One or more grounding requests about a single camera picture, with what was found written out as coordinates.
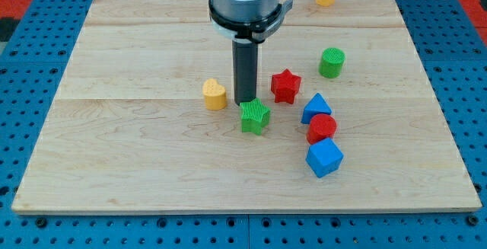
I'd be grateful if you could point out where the light wooden board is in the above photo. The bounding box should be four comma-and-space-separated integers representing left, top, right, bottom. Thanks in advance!
12, 0, 482, 215

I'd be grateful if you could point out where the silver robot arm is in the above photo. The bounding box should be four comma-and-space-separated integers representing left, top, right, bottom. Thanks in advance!
208, 0, 293, 104

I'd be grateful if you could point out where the yellow heart block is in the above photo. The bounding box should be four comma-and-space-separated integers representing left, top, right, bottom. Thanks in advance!
202, 78, 228, 110

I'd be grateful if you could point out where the green star block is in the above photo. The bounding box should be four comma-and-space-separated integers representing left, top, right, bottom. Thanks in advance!
240, 97, 271, 136

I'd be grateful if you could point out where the green cylinder block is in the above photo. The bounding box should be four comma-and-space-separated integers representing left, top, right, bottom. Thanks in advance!
319, 47, 345, 78

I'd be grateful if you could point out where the red cylinder block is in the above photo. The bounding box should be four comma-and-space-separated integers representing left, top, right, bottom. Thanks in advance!
307, 113, 338, 145

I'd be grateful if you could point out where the blue triangle block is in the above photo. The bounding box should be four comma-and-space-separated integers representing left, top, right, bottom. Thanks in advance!
301, 93, 333, 124

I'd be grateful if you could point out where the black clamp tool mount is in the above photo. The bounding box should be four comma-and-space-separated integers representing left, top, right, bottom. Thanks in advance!
208, 0, 293, 43

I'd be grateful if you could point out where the red star block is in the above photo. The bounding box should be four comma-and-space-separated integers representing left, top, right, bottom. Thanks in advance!
271, 69, 301, 104

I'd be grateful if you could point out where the blue cube block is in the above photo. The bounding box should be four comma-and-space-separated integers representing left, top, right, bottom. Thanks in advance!
306, 138, 344, 178

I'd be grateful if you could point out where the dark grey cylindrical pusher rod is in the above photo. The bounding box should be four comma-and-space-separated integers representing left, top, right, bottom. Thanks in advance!
232, 41, 258, 105

